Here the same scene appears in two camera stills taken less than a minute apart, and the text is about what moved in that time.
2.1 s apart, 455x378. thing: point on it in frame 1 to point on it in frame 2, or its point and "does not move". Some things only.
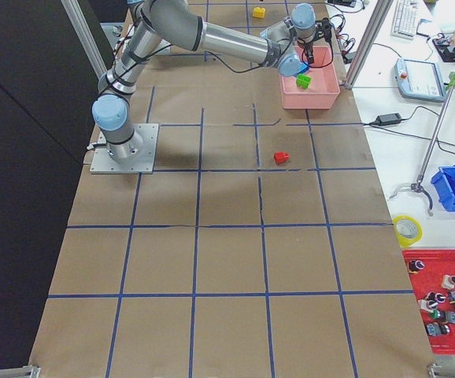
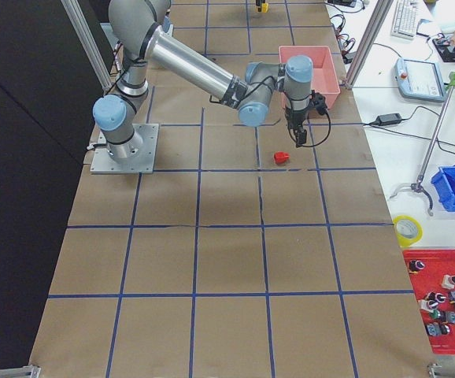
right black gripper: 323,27 to 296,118
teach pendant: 419,79 does not move
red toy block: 281,157 does not move
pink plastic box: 324,87 does not move
